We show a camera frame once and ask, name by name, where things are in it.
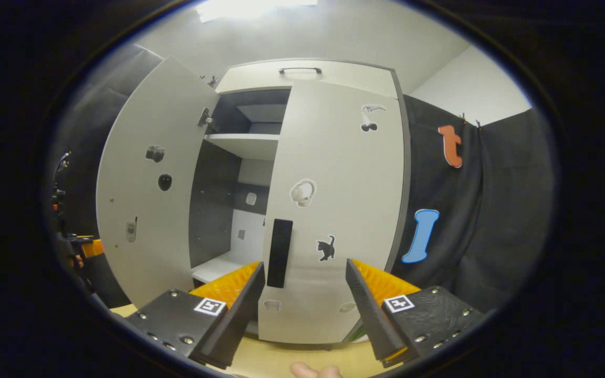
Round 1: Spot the black backdrop cloth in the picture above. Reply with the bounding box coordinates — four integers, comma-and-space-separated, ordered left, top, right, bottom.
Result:
392, 94, 555, 316
45, 45, 164, 310

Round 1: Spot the white cabinet door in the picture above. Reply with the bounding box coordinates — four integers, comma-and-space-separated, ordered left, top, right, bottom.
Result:
96, 56, 222, 309
257, 79, 405, 345

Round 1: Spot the white cabinet shelf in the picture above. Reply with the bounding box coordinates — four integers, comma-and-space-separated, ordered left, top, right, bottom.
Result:
191, 251, 261, 284
204, 133, 280, 161

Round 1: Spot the white cabinet drawer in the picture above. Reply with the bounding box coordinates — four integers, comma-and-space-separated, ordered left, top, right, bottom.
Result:
214, 59, 399, 99

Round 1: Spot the black door handle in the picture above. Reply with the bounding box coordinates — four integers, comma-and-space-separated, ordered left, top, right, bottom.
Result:
267, 219, 294, 289

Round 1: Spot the white cabinet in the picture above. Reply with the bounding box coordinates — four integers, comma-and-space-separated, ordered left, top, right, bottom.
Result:
190, 58, 412, 350

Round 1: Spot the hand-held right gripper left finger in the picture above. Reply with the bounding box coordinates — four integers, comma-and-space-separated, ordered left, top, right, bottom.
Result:
124, 261, 265, 370

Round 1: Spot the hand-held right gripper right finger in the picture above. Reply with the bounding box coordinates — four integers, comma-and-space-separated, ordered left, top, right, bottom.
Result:
346, 258, 487, 368

